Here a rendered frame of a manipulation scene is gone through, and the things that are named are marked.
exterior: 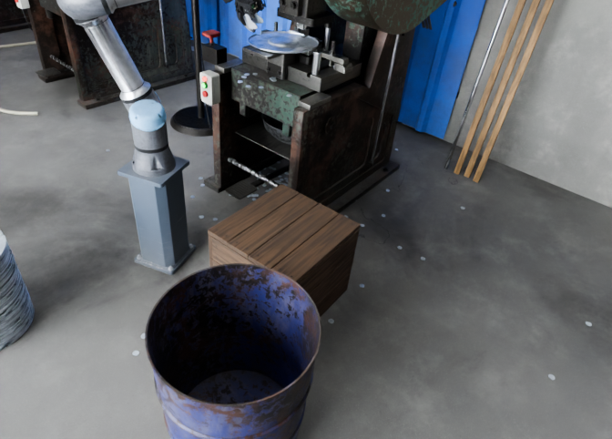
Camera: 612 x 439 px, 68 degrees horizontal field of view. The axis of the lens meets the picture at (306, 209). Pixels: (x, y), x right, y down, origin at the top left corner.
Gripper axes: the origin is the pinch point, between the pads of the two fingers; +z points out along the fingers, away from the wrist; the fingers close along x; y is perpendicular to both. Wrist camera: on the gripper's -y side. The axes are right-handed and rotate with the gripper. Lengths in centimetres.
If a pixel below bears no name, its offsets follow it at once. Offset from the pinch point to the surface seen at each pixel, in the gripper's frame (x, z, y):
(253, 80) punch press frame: -3.5, 24.6, -4.9
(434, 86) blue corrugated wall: 104, 106, 30
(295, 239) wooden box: -55, 32, 52
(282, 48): 6.4, 11.9, 7.0
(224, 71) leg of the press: -5.1, 23.6, -20.0
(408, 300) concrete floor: -38, 79, 87
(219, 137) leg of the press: -21, 51, -22
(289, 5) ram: 20.0, 2.8, 2.7
